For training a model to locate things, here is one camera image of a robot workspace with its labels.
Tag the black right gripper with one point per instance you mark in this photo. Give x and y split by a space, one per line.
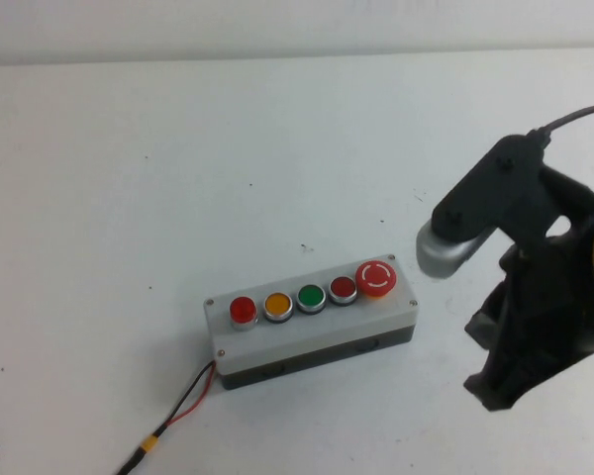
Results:
559 297

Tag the red mushroom emergency stop button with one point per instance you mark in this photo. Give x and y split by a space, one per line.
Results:
374 276

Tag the dark red push button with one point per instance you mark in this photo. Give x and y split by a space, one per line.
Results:
343 287

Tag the grey black button control box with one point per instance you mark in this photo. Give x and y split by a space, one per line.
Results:
326 329

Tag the green push button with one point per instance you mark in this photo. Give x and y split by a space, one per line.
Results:
311 296

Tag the yellow push button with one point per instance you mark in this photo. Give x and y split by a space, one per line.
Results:
278 304

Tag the red indicator lamp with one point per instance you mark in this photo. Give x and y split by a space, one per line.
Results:
243 311

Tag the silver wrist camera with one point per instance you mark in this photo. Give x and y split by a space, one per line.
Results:
440 257

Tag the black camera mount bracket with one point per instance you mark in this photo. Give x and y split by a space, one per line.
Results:
495 193

